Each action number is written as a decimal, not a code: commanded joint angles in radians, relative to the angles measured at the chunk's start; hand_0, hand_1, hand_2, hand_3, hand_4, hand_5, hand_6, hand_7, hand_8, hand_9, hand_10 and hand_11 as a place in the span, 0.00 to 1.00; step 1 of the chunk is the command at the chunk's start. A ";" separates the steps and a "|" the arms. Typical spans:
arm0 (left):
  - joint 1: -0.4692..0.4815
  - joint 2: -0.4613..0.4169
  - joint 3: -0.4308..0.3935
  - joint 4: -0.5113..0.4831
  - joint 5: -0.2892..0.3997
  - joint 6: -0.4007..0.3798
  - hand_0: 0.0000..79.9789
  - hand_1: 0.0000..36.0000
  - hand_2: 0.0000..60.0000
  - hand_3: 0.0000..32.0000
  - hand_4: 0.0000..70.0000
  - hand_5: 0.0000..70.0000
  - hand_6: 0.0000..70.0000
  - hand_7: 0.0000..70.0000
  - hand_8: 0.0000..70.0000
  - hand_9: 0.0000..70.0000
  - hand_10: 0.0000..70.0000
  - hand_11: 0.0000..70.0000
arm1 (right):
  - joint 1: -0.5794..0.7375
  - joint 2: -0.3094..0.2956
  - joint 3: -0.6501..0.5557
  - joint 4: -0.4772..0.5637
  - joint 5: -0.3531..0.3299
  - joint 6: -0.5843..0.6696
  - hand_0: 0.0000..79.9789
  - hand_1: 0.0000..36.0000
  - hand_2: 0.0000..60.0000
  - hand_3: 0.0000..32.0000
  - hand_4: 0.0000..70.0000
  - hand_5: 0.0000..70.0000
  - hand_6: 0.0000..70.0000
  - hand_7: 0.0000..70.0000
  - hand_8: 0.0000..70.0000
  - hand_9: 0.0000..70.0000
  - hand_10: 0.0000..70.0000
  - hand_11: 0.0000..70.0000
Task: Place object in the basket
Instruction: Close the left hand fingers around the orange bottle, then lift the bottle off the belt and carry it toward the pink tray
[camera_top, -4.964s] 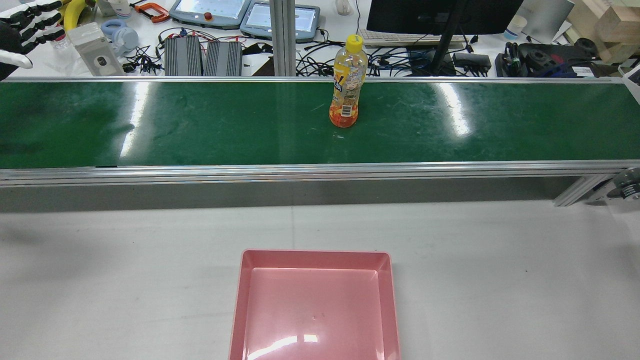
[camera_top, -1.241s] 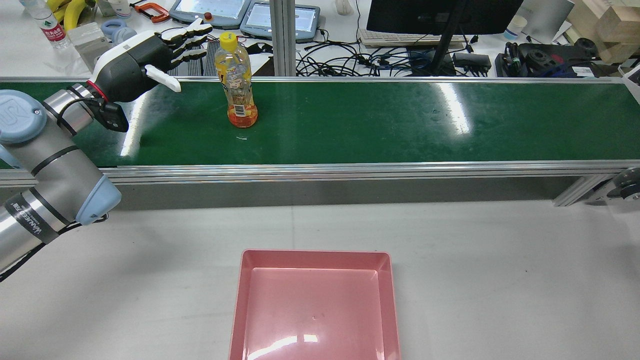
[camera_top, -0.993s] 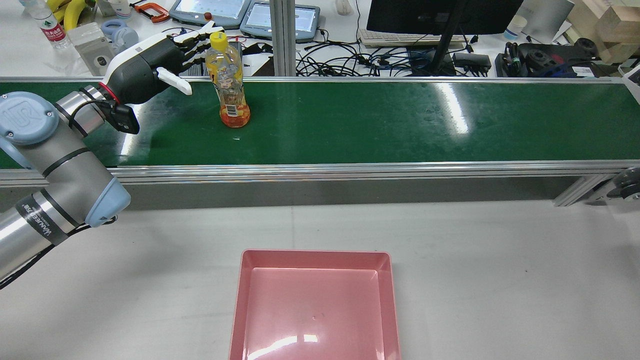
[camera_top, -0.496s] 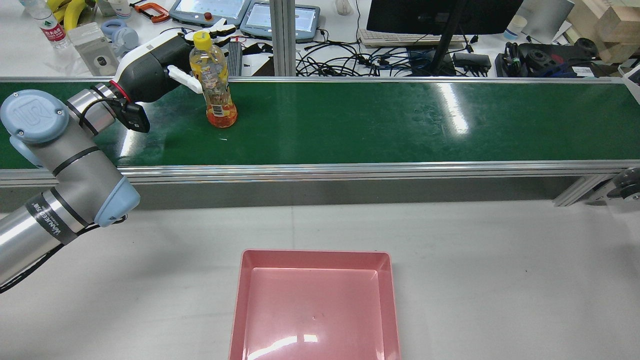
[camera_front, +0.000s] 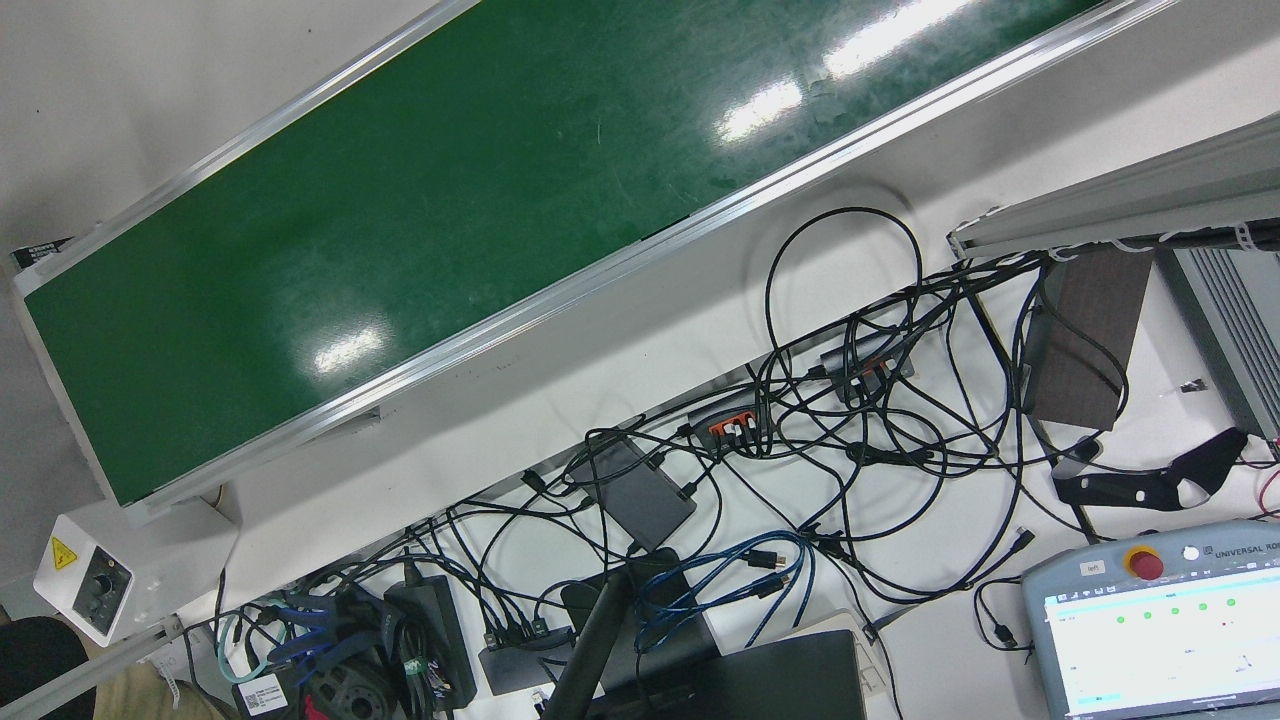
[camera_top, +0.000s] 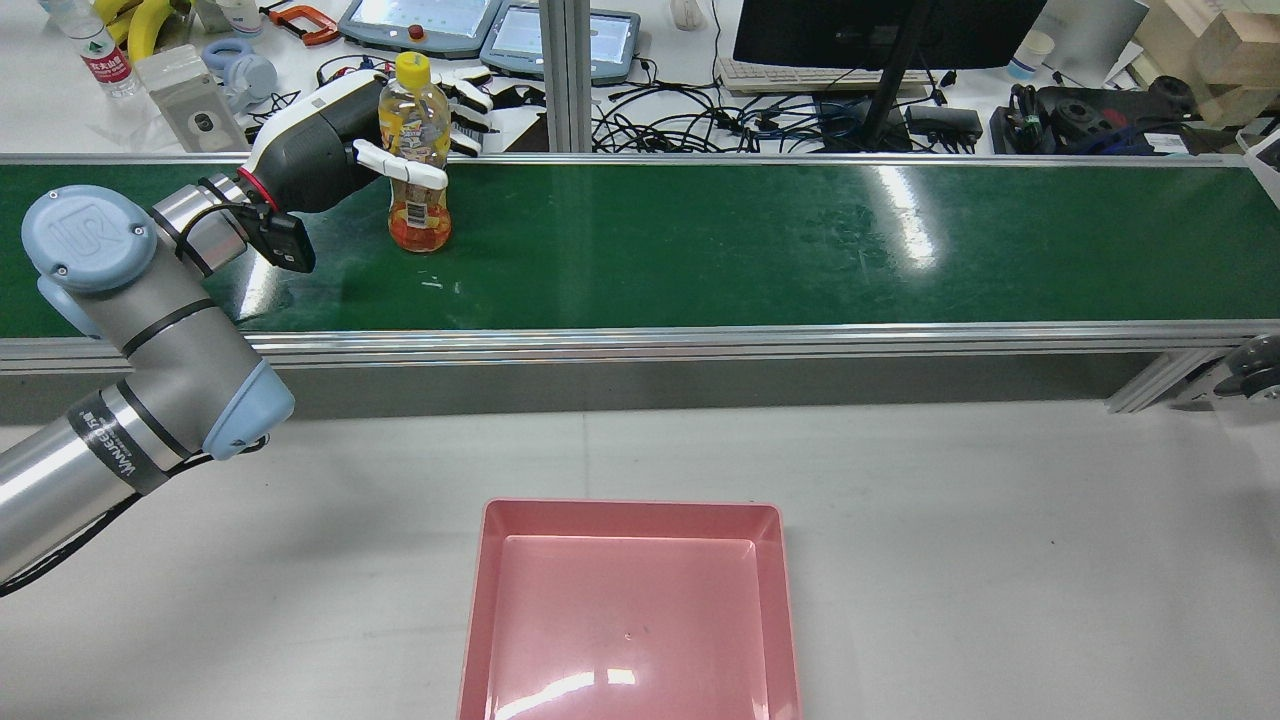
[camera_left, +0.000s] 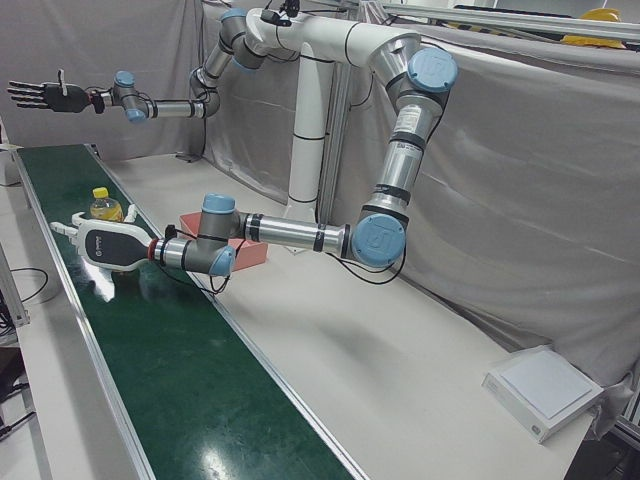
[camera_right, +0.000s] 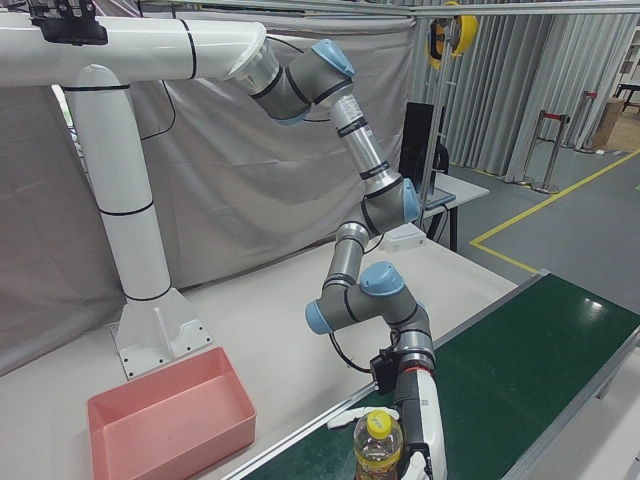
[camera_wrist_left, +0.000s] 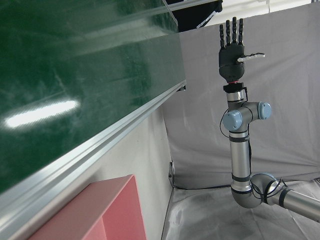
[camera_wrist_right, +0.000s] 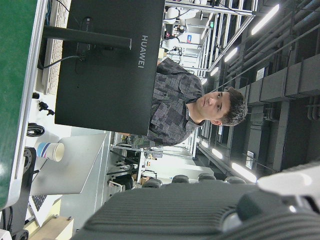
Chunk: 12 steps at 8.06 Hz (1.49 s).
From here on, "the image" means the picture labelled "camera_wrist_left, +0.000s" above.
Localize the pink plastic basket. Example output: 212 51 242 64
28 174 147 240

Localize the green conveyor belt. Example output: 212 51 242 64
0 0 188 240

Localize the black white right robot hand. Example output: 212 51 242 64
218 17 266 83

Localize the grey fabric curtain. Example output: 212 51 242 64
162 4 320 240

